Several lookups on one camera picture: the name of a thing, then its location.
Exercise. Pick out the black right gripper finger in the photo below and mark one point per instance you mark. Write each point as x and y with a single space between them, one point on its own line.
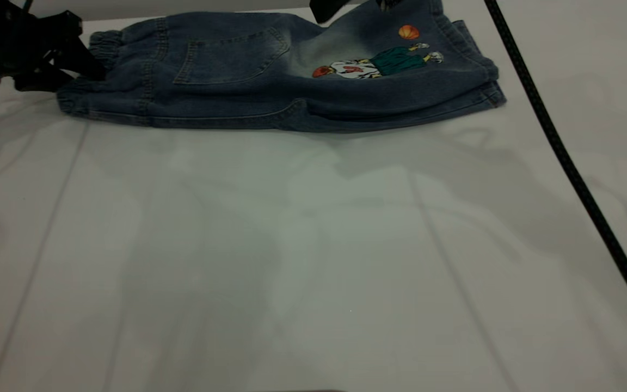
388 4
330 8

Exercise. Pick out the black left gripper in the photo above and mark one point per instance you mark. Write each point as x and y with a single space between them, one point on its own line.
14 38

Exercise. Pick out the blue denim children's pants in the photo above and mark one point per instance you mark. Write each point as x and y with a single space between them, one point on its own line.
226 103

